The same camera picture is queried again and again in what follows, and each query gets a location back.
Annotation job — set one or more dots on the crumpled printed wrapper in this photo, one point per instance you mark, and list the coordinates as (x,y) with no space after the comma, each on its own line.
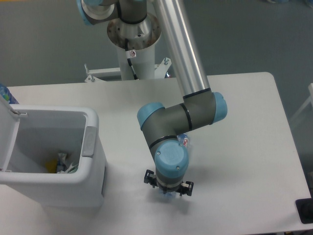
(63,167)

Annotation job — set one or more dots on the white trash can lid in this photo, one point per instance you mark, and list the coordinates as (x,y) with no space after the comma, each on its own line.
(9,125)

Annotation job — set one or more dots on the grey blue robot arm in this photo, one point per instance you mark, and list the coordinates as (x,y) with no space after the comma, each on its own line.
(200,106)

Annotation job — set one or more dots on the crushed clear plastic bottle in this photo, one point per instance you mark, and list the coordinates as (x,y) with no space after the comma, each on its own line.
(185,142)

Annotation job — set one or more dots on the white trash can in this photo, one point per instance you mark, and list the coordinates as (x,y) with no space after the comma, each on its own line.
(42,134)

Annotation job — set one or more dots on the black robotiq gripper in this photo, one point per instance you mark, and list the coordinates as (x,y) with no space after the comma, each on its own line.
(185,188)

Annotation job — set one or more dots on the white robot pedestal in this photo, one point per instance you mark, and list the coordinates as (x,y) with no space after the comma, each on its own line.
(135,46)

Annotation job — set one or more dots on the yellow trash piece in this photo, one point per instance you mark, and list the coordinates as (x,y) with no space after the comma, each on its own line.
(51,166)

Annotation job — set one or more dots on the blue patterned bottle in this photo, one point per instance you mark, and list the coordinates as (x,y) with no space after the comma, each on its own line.
(6,94)

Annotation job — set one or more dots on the white frame at right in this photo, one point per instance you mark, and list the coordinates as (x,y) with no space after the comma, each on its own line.
(303,110)

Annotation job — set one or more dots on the black device at corner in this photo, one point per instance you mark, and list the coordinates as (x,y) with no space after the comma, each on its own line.
(305,210)

